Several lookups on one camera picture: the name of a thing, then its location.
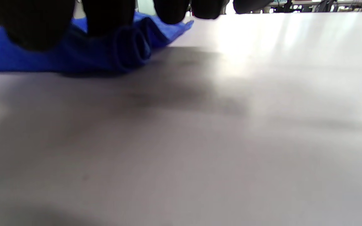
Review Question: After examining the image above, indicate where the person's right hand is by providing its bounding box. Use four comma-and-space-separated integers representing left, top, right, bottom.
0, 0, 274, 52

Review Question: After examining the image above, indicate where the blue rectangular towel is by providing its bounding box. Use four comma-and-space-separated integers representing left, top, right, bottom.
0, 12, 195, 74

